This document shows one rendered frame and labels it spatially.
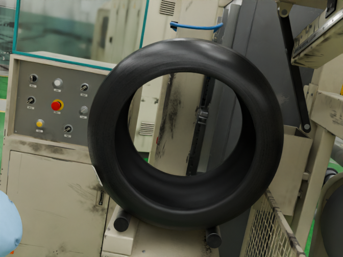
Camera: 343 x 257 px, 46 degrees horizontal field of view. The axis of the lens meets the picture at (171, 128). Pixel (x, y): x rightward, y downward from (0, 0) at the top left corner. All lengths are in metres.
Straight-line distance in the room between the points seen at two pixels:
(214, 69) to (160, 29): 3.49
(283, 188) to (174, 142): 0.43
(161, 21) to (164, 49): 3.46
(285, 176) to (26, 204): 1.17
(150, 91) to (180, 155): 3.12
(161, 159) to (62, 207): 0.63
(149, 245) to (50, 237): 0.80
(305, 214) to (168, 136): 0.59
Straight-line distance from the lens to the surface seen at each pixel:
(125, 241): 1.26
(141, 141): 4.73
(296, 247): 1.12
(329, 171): 2.20
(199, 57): 1.09
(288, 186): 1.54
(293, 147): 1.49
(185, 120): 1.49
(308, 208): 1.60
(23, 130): 1.96
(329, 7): 1.18
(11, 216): 0.61
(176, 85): 1.47
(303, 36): 1.35
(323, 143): 1.54
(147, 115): 4.67
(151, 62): 1.10
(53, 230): 2.03
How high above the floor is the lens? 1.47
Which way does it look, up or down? 13 degrees down
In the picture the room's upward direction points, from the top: 10 degrees clockwise
